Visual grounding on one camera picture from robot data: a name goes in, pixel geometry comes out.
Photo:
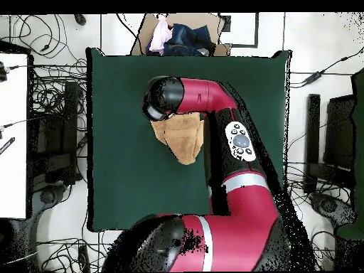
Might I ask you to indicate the orange terry towel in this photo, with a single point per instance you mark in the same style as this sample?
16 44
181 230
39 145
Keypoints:
182 136

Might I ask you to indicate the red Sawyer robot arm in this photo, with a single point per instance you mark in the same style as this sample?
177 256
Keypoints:
244 227

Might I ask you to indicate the dark green tablecloth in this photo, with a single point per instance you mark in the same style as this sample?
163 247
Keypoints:
128 170

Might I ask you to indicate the blue jeans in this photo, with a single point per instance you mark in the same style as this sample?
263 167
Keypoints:
184 39

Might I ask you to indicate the pink garment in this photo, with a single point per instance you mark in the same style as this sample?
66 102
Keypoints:
159 39

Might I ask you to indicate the black floor stand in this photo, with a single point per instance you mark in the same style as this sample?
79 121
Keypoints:
71 113

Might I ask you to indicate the cardboard box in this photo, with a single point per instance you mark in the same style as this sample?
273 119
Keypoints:
199 20

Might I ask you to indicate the grey stand base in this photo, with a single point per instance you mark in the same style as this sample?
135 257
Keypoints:
47 196
330 206

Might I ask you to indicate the black power strip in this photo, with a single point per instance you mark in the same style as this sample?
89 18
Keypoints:
84 258

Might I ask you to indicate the black power adapter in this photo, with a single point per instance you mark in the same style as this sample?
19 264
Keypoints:
312 76

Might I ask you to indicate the small black floor device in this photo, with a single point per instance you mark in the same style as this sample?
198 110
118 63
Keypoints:
80 19

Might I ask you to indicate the white desk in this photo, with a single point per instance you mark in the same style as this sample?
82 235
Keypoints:
12 142

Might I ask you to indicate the dark green cloth-covered object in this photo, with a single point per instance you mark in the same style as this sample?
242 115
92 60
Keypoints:
359 142

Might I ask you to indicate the black furniture frame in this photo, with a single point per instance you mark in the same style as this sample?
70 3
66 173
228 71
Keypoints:
312 128

